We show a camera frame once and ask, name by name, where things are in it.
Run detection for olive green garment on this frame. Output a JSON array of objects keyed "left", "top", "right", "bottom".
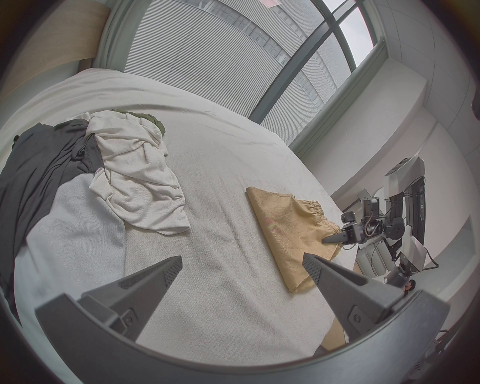
[{"left": 112, "top": 109, "right": 166, "bottom": 136}]

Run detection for grey-green curtain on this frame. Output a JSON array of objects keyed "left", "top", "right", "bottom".
[
  {"left": 94, "top": 0, "right": 151, "bottom": 72},
  {"left": 294, "top": 37, "right": 387, "bottom": 160}
]

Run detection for cream white garment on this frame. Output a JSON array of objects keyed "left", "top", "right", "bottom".
[{"left": 67, "top": 110, "right": 191, "bottom": 236}]

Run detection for black garment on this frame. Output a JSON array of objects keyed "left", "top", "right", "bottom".
[{"left": 0, "top": 120, "right": 106, "bottom": 323}]

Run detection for pale grey garment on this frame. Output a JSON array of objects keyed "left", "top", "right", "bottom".
[{"left": 15, "top": 173, "right": 126, "bottom": 327}]

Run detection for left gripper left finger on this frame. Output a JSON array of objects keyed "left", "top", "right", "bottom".
[{"left": 78, "top": 256, "right": 184, "bottom": 342}]

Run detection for window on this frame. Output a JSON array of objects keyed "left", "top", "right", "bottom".
[{"left": 101, "top": 0, "right": 379, "bottom": 151}]

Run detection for tan shorts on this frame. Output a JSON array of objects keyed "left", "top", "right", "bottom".
[{"left": 245, "top": 186, "right": 345, "bottom": 293}]

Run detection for bed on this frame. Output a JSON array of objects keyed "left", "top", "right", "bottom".
[{"left": 0, "top": 0, "right": 361, "bottom": 372}]

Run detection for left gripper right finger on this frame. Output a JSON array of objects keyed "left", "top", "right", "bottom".
[{"left": 302, "top": 252, "right": 404, "bottom": 343}]

